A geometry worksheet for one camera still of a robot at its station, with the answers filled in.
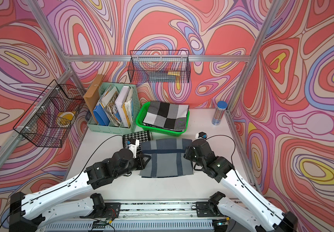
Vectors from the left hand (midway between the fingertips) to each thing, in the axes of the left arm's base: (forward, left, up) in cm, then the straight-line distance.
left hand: (153, 158), depth 70 cm
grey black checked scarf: (+38, -7, -10) cm, 40 cm away
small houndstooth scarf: (+25, +12, -16) cm, 32 cm away
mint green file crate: (+29, +25, -15) cm, 41 cm away
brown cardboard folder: (+34, +37, +12) cm, 51 cm away
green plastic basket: (+37, +13, -11) cm, 41 cm away
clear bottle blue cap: (+38, -43, -2) cm, 58 cm away
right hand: (+5, -17, -3) cm, 18 cm away
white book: (+35, +20, +5) cm, 41 cm away
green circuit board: (-24, +28, -24) cm, 44 cm away
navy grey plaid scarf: (+3, -7, -6) cm, 10 cm away
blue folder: (+32, +37, -4) cm, 49 cm away
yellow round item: (+15, +44, +12) cm, 48 cm away
